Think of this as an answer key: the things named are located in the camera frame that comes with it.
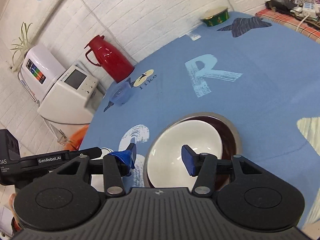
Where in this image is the orange plastic basin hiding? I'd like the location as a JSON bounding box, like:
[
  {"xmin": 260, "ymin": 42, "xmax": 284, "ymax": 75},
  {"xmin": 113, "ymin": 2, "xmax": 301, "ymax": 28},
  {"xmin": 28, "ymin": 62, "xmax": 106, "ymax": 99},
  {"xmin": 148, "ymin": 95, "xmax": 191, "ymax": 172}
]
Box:
[{"xmin": 65, "ymin": 125, "xmax": 89, "ymax": 151}]

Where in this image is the stainless steel bowl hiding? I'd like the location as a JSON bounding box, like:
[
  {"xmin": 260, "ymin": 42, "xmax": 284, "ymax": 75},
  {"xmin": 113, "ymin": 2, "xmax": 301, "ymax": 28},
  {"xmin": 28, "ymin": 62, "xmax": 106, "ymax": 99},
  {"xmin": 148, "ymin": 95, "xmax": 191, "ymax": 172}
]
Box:
[{"xmin": 143, "ymin": 112, "xmax": 242, "ymax": 190}]

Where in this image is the blue printed tablecloth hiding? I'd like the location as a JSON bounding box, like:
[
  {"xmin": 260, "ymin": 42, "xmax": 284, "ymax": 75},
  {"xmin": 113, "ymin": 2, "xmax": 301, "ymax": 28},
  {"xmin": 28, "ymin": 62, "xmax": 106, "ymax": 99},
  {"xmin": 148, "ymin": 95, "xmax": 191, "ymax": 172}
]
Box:
[{"xmin": 81, "ymin": 12, "xmax": 319, "ymax": 226}]

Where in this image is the green patterned bowl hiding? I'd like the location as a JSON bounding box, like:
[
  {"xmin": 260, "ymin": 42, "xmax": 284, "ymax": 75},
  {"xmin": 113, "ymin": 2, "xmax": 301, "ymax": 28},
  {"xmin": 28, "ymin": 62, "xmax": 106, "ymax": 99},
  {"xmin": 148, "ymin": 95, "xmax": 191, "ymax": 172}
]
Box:
[{"xmin": 201, "ymin": 7, "xmax": 229, "ymax": 27}]

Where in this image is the left hand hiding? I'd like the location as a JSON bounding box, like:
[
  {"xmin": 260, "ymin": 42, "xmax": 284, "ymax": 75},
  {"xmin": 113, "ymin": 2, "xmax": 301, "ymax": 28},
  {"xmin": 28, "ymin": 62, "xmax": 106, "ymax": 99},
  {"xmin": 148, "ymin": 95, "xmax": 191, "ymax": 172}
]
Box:
[{"xmin": 9, "ymin": 193, "xmax": 22, "ymax": 234}]

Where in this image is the potted spider plant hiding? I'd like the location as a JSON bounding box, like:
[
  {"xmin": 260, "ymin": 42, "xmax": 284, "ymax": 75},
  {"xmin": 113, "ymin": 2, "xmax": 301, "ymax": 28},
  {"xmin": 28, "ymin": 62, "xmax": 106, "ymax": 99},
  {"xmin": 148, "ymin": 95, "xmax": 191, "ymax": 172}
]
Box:
[{"xmin": 10, "ymin": 22, "xmax": 32, "ymax": 72}]

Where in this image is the white machine with screen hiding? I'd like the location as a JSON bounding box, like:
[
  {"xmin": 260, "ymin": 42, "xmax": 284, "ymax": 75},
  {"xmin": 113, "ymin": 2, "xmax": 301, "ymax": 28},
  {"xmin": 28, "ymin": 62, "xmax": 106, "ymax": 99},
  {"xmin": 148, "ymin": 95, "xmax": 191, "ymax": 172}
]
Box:
[{"xmin": 38, "ymin": 65, "xmax": 104, "ymax": 125}]

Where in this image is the red thermos jug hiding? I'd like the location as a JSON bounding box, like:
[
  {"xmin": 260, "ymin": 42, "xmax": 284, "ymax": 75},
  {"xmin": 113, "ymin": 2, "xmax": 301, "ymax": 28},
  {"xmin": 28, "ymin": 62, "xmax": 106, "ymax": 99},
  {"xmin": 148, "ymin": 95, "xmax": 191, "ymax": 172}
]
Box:
[{"xmin": 84, "ymin": 35, "xmax": 134, "ymax": 83}]

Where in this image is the blue plastic bowl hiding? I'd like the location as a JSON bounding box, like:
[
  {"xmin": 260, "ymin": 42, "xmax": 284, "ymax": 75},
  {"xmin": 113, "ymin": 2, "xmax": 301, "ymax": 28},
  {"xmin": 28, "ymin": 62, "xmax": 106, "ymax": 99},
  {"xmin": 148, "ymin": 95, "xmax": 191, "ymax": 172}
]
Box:
[{"xmin": 110, "ymin": 81, "xmax": 133, "ymax": 106}]

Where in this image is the white power strip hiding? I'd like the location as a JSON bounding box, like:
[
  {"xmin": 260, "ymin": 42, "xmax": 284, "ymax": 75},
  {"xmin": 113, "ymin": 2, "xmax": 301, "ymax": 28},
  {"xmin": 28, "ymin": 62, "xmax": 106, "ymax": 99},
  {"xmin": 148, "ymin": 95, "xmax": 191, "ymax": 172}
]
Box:
[{"xmin": 290, "ymin": 2, "xmax": 319, "ymax": 18}]

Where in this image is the glass bottle with sticks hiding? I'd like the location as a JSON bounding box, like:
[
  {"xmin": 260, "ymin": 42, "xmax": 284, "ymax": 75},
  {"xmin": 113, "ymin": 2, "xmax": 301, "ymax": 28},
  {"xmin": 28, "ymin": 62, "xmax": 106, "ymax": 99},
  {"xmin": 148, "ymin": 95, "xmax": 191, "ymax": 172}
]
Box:
[{"xmin": 50, "ymin": 125, "xmax": 70, "ymax": 146}]

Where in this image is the white water purifier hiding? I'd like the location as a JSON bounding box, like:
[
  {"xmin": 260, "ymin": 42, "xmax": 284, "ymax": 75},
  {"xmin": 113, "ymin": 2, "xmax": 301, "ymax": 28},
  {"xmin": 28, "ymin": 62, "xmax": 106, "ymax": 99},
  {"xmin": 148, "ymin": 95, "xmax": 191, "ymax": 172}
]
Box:
[{"xmin": 21, "ymin": 44, "xmax": 66, "ymax": 103}]

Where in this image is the red bowl white inside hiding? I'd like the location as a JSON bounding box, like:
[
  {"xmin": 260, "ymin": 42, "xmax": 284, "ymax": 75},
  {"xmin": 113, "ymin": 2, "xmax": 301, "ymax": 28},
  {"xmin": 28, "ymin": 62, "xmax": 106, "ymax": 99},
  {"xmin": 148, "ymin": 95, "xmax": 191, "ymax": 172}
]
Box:
[{"xmin": 146, "ymin": 120, "xmax": 223, "ymax": 190}]

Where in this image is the white floral plate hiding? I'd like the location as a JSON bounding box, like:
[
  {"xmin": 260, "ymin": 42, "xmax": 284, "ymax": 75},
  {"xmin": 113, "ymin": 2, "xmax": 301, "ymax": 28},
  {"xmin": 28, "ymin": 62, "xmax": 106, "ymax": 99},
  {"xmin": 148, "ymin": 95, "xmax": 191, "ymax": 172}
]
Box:
[{"xmin": 91, "ymin": 147, "xmax": 113, "ymax": 192}]

